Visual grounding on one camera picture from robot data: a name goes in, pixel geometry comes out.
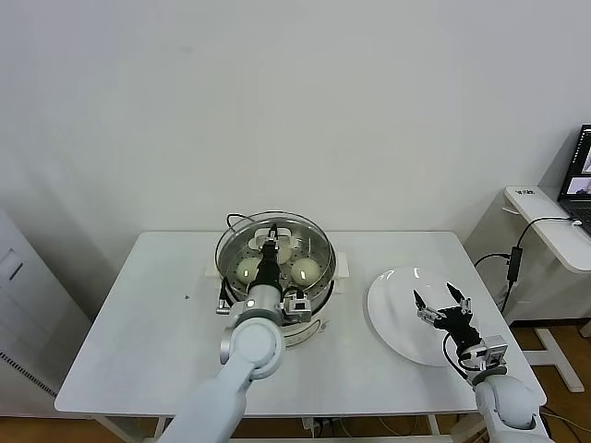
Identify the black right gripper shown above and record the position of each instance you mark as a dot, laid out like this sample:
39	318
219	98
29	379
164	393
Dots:
457	325

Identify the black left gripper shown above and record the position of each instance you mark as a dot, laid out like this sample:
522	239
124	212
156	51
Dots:
268	270

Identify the white steamed baozi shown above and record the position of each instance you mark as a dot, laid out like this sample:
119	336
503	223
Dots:
285	255
249	270
305	270

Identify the glass pot lid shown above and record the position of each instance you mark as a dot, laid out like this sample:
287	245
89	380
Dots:
314	244

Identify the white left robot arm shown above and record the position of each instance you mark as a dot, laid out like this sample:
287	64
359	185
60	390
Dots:
251	346

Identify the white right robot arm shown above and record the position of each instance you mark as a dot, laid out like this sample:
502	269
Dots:
508	401

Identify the stainless steel steamer basket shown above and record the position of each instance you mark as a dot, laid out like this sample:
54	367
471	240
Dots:
344	266

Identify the white round plate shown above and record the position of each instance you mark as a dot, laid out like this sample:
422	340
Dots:
392	314

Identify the black usb hub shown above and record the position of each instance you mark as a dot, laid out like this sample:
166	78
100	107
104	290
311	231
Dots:
514	265

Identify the white table leg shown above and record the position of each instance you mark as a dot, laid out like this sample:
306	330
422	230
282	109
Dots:
432	425
161	427

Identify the white power strip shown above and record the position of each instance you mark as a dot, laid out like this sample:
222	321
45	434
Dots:
318	425

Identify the black laptop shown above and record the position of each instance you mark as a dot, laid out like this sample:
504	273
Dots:
579	175

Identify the white cabinet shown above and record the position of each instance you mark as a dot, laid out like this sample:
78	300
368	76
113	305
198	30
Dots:
27	300

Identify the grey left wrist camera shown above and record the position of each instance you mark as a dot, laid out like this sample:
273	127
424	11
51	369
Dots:
297	308

